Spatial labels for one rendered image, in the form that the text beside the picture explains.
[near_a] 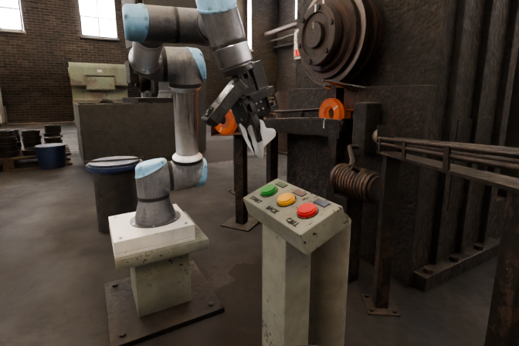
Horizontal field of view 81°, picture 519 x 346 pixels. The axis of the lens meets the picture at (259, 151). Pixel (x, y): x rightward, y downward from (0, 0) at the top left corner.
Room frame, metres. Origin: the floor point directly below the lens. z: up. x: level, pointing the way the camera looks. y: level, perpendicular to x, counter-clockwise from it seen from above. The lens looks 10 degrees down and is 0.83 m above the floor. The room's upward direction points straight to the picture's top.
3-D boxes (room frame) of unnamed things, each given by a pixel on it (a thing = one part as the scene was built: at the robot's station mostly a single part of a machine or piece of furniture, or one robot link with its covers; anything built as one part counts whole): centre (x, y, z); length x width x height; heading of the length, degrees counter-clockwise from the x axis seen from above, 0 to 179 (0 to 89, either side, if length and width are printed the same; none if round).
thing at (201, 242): (1.14, 0.41, 0.28); 0.32 x 0.32 x 0.04; 29
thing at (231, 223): (1.91, 0.14, 0.36); 0.26 x 0.20 x 0.72; 64
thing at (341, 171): (1.25, -0.41, 0.27); 0.22 x 0.13 x 0.53; 29
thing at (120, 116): (3.66, 1.58, 0.39); 1.03 x 0.83 x 0.79; 123
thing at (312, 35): (1.56, -0.28, 1.11); 0.28 x 0.06 x 0.28; 29
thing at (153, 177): (1.14, 0.41, 0.52); 0.13 x 0.12 x 0.14; 113
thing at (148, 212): (1.14, 0.41, 0.40); 0.15 x 0.15 x 0.10
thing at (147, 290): (1.14, 0.41, 0.13); 0.40 x 0.40 x 0.26; 29
